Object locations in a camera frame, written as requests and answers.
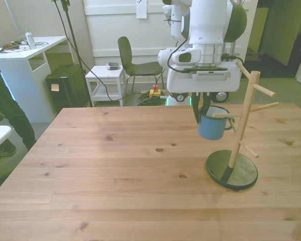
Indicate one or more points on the black computer case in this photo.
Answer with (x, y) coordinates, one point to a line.
(67, 88)

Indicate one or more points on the blue enamel mug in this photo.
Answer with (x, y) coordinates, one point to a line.
(210, 128)

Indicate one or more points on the small white box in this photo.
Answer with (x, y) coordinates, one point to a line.
(24, 47)

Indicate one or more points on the small device on side table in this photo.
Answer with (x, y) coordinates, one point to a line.
(113, 66)

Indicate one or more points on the person leg dark trousers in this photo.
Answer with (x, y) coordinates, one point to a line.
(10, 105)

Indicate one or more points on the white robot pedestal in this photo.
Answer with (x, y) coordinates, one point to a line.
(178, 98)

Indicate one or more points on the clear plastic bottle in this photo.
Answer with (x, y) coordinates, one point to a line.
(30, 40)

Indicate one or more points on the black caster wheel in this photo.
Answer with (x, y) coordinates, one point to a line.
(220, 97)

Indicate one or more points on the yellow emergency stop button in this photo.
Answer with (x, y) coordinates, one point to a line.
(154, 92)

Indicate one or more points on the white paper sheet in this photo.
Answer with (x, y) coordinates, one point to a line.
(141, 8)

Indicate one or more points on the orange sticky note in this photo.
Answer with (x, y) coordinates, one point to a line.
(55, 87)

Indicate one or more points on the cardboard box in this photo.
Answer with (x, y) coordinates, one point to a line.
(254, 54)

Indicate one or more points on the dark shoe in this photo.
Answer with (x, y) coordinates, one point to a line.
(3, 149)

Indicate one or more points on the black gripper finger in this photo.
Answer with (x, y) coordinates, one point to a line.
(207, 103)
(196, 108)

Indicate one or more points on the wooden mug tree black base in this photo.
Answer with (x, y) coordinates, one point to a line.
(240, 173)

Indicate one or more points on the white side table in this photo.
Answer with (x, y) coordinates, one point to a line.
(105, 72)

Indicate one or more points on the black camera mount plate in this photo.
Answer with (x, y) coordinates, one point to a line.
(205, 68)

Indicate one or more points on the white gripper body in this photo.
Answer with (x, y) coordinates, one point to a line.
(203, 86)

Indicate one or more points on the black chair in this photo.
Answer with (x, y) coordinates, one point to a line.
(126, 55)

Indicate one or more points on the white desk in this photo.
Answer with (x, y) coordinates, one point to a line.
(17, 65)

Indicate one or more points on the black tripod pole stand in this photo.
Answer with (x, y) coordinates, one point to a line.
(76, 55)

